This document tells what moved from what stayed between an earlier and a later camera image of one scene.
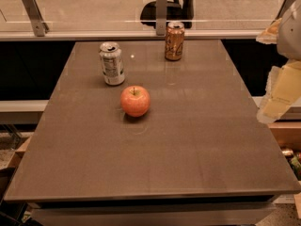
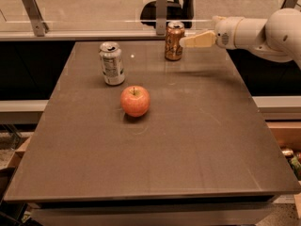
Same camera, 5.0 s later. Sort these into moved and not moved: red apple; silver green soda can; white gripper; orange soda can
Moved: white gripper
Not moved: red apple; silver green soda can; orange soda can
